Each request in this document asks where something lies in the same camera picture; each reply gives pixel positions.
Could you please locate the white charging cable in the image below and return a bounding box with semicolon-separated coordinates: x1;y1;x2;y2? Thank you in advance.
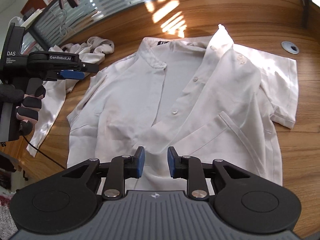
9;16;23;28

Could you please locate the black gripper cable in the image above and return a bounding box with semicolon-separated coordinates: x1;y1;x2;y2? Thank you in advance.
21;129;73;171

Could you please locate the black multi-port charger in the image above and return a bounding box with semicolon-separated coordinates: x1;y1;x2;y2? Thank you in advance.
22;7;36;20

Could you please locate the person's grey fuzzy clothing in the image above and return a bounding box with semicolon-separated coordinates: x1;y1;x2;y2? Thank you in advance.
0;195;19;240

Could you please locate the beige satin garment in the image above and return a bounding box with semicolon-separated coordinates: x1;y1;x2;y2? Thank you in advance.
26;36;115;158

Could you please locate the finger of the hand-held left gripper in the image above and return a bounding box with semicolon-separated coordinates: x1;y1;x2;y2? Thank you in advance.
59;70;85;79
79;61;99;74

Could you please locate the person's left hand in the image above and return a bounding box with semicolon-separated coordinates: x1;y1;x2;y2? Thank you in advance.
15;85;47;134

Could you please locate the silver desk cable grommet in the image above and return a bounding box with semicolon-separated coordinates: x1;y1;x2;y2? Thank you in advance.
281;40;300;54

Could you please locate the brown wooden door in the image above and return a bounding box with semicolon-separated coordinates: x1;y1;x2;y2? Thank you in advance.
20;0;48;16

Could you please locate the white collared shirt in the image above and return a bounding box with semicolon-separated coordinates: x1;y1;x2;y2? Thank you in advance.
66;24;300;198

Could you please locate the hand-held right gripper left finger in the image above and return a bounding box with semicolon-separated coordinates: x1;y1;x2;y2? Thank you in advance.
60;146;146;200

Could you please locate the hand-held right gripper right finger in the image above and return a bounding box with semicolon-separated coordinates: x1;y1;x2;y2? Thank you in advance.
167;146;252;201

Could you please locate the white power strip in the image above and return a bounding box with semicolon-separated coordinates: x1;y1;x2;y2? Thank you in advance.
15;9;44;28

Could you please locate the person's left forearm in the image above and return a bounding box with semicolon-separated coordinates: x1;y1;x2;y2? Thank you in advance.
0;84;25;105

